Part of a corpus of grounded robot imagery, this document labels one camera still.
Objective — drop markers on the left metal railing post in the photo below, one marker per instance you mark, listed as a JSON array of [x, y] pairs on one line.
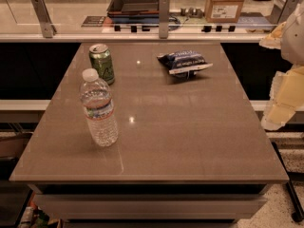
[[47, 27]]

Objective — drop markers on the black floor rail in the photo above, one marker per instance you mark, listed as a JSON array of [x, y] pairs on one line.
[[298, 214]]

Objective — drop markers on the clear plastic water bottle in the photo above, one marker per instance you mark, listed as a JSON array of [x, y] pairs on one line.
[[98, 107]]

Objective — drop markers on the blue chip bag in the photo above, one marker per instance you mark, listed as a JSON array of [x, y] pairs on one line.
[[184, 64]]

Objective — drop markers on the green soda can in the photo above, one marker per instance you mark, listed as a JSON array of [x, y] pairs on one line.
[[100, 59]]

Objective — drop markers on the metal railing post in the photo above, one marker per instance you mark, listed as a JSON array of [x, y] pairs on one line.
[[163, 18], [282, 9], [47, 27]]

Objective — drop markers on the dark sign plate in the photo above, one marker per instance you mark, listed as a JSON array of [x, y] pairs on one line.
[[94, 21]]

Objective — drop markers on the orange open tray box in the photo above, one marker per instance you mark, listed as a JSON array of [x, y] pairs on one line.
[[133, 8]]

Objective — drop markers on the middle metal railing post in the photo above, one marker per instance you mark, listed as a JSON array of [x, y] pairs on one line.
[[163, 18]]

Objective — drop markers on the brown cardboard box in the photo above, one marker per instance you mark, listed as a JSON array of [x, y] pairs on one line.
[[223, 11]]

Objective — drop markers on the right metal railing post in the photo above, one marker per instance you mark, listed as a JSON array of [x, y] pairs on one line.
[[282, 9]]

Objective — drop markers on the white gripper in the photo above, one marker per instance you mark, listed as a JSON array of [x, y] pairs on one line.
[[294, 38]]

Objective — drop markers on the grey table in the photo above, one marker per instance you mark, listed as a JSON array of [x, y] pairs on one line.
[[188, 153]]

